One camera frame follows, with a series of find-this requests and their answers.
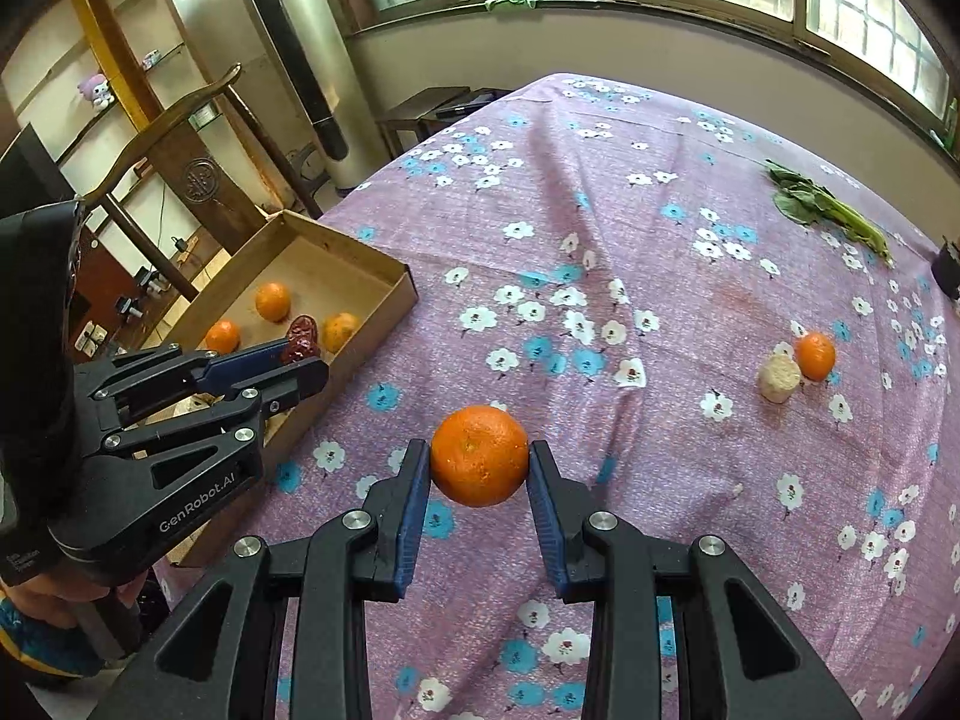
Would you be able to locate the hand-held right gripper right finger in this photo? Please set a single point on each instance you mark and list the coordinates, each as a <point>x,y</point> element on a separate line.
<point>547,525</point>

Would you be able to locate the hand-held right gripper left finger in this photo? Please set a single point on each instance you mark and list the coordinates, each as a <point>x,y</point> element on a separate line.
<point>412,525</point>

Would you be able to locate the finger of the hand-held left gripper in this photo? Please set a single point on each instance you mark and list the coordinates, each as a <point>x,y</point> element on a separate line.
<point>292,382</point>
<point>240,367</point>

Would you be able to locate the orange mandarin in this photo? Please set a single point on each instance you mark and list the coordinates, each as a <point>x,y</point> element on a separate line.
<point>341,331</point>
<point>223,336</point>
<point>480,465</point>
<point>816,355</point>
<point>271,300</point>

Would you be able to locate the small red date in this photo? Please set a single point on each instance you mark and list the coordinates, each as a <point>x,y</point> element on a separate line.
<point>306,331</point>

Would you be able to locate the brown cardboard box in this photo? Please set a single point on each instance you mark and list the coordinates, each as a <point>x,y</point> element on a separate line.
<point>330,270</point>

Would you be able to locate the person's left forearm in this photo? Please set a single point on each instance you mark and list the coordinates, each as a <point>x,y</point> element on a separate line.
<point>52,645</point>

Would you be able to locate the white power strip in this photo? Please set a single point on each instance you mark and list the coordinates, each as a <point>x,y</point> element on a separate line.
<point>88,337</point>

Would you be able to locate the carved wooden chair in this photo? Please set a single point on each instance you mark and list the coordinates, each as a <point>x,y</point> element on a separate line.
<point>202,180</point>

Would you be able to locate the purple floral tablecloth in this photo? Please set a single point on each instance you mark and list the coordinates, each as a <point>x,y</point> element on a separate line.
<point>637,277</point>

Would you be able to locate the beige biscuit piece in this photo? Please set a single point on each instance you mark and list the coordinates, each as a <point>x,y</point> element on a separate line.
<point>780,379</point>

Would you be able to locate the purple plush toy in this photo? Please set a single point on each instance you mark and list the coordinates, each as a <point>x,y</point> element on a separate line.
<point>96,91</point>

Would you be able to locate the dark wooden bench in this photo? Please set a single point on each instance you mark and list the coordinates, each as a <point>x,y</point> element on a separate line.
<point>427,109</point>

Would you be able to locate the white tower air conditioner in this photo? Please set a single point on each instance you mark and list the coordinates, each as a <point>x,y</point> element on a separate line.
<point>300,52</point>

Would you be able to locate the green leafy vegetable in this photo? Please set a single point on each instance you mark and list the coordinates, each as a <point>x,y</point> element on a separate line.
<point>814,202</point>

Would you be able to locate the green cloth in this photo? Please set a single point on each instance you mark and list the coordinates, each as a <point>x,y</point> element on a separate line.
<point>514,0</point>

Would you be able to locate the black object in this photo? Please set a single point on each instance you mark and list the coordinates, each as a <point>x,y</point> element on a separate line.
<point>948,270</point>

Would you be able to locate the wooden wall shelf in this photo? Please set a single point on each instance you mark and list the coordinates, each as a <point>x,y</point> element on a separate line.
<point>112,37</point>

